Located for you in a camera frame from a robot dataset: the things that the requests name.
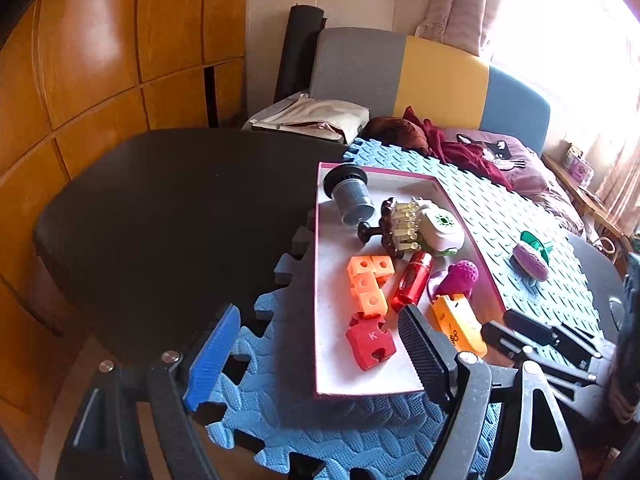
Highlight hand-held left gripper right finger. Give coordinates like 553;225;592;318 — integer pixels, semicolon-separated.
396;304;583;480

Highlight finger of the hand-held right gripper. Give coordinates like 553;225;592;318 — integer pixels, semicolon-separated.
502;308;608;368
481;321;598;386

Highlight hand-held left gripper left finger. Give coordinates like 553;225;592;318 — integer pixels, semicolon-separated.
55;302;243;480

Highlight yellow orange plastic toy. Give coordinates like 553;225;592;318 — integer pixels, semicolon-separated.
431;294;488;358

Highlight red foam puzzle piece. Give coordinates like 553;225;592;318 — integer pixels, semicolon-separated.
345;312;397;372

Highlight orange linked cubes toy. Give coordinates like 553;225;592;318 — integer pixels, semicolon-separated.
346;255;394;320

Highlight red small bottle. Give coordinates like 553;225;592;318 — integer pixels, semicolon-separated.
390;251;434;312

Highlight magenta bumpy toy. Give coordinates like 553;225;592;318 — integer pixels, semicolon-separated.
426;260;480;297

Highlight pink-edged white tray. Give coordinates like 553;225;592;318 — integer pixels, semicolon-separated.
314;161;507;402

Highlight brown bristle brush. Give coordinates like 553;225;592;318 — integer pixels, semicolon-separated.
357;199;426;260

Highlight white green plastic bottle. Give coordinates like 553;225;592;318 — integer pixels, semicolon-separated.
412;199;466;257

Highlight grey black plastic cup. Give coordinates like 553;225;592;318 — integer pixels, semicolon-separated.
322;164;376;225

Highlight green plastic piece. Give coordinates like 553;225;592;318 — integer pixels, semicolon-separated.
519;230;555;261

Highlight blue foam puzzle mat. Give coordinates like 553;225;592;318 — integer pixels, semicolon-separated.
205;137;601;480

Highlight mauve bed sheet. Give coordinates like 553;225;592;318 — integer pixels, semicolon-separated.
530;150;586;236

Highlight wooden bedside table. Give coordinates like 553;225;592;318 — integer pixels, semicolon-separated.
542;152;640;256

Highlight mauve dog print pillow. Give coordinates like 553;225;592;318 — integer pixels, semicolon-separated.
445;127;556;196

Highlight purple small box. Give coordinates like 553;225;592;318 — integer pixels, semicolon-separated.
565;144;596;186

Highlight pink curtain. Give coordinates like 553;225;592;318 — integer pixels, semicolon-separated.
415;0;496;56
590;100;640;211

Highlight dark red cloth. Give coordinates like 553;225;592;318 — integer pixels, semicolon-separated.
402;106;516;191

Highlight brown plush cushion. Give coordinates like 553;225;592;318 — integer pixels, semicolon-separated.
367;116;431;153

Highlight beige canvas bag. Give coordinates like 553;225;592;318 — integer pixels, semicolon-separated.
243;93;371;146

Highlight grey yellow blue headboard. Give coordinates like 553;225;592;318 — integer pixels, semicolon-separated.
308;27;551;153

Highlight window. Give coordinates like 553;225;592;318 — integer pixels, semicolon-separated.
480;0;640;111

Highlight wooden wardrobe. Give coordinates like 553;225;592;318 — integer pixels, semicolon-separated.
0;0;251;461

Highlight white wire stool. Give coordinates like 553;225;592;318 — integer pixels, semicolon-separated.
595;235;621;261

